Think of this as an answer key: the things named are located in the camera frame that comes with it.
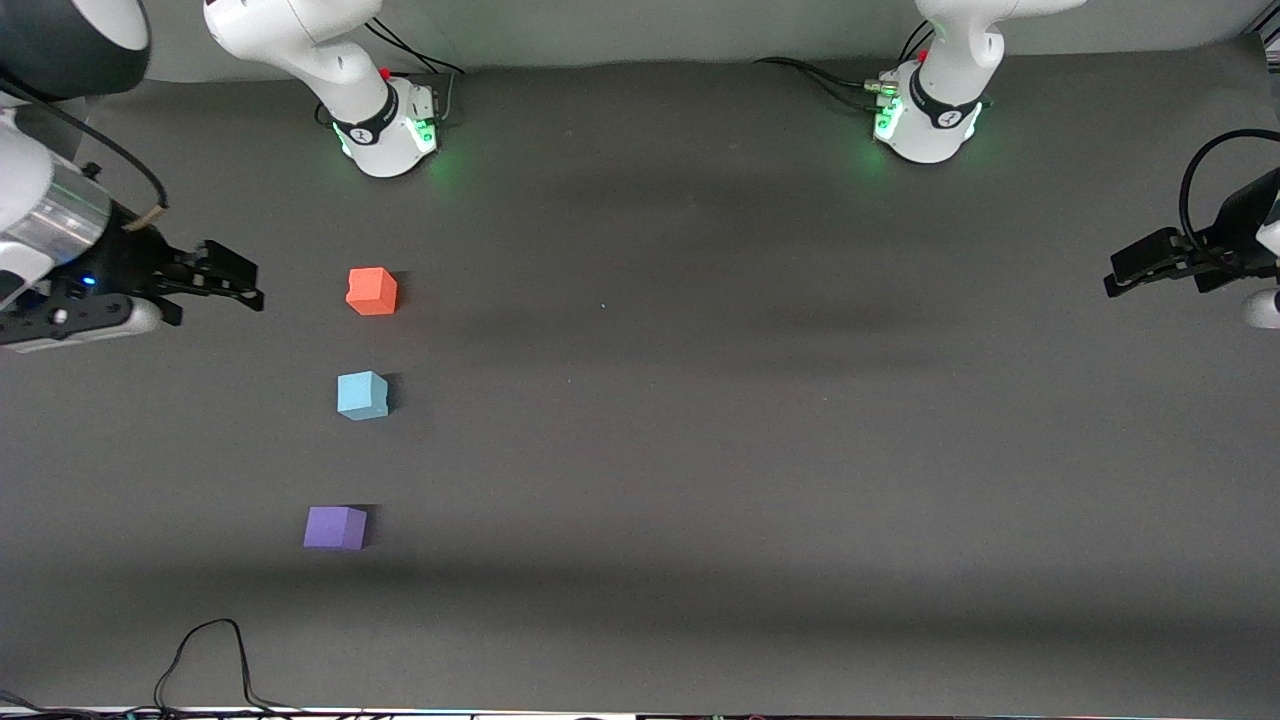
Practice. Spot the orange foam block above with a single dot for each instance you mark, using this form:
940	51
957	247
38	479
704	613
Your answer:
370	290

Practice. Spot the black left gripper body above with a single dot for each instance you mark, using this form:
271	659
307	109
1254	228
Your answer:
1243	237

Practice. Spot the purple foam block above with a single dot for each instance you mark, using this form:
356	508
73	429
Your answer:
333	528

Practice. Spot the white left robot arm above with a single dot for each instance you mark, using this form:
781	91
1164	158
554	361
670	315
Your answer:
935	110

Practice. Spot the dark grey table mat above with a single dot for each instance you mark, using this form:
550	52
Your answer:
800	500

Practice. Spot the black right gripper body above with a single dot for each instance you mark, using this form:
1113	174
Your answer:
122	262

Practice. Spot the light blue foam block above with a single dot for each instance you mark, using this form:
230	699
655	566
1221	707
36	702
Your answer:
362	397

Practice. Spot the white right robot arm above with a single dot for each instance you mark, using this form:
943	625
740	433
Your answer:
350	80

